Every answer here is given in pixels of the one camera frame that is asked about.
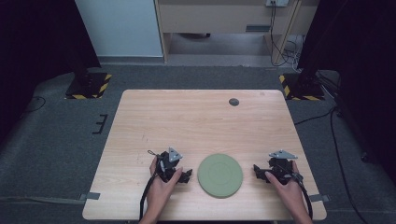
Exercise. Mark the green round plate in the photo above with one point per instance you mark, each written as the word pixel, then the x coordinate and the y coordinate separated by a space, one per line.
pixel 220 175

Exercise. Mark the white panel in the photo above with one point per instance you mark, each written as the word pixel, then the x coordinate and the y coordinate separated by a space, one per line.
pixel 118 28

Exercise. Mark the grey tape strip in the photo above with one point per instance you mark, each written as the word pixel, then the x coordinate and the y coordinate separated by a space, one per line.
pixel 90 196
pixel 319 198

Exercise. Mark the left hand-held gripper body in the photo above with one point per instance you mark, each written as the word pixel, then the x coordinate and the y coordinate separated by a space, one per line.
pixel 168 161

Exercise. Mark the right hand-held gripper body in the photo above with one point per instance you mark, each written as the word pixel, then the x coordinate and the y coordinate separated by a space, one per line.
pixel 281 168

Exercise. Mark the person's left hand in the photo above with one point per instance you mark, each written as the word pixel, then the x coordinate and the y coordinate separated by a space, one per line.
pixel 158 191

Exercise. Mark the person's right hand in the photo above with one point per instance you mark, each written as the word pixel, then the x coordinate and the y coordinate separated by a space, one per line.
pixel 292 193

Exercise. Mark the dark round table grommet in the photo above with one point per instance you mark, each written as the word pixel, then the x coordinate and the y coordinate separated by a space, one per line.
pixel 233 102

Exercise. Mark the black stand base striped tape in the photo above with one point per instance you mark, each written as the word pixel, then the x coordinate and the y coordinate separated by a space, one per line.
pixel 93 88
pixel 303 90

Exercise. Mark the grey power strip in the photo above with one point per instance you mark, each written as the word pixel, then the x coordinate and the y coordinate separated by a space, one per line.
pixel 277 2

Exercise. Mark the black curtain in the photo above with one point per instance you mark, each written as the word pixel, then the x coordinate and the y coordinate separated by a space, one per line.
pixel 358 62
pixel 37 46

